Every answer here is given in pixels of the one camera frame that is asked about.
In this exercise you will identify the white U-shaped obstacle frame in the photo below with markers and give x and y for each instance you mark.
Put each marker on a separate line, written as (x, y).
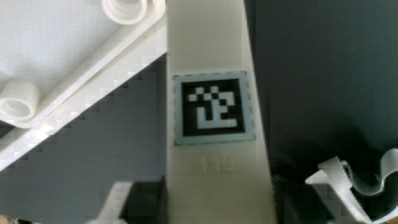
(359, 202)

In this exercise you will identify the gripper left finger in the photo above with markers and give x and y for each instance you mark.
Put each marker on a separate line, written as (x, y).
(135, 204)

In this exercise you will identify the white desk tabletop tray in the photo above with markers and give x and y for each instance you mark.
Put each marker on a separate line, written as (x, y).
(77, 45)

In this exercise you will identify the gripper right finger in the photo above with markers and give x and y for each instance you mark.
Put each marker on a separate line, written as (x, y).
(299, 207)

